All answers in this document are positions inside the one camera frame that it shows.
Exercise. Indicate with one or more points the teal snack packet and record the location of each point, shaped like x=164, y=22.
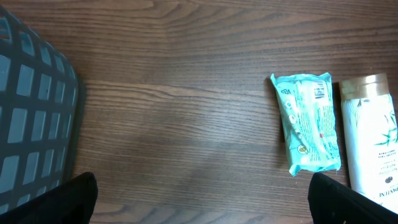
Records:
x=308, y=121

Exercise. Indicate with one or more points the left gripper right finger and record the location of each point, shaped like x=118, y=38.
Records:
x=331, y=202

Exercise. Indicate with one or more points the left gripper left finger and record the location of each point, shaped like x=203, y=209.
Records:
x=72, y=202

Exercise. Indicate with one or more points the grey plastic shopping basket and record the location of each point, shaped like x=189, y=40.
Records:
x=39, y=92

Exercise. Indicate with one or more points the white tube with gold cap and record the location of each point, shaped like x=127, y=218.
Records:
x=370, y=129

